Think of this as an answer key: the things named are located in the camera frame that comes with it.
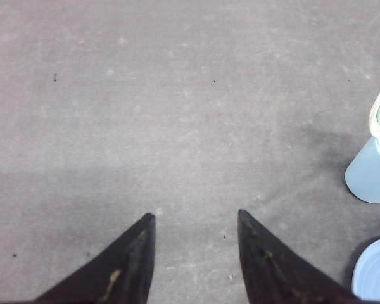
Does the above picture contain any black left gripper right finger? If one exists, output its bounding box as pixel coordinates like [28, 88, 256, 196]
[237, 209, 362, 303]

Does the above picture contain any blue plastic plate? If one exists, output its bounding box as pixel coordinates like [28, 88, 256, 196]
[351, 239, 380, 302]

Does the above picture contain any light blue plastic cup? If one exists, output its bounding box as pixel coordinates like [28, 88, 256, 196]
[345, 137, 380, 203]

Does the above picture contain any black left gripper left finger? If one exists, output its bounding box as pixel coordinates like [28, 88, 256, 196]
[34, 213, 156, 303]

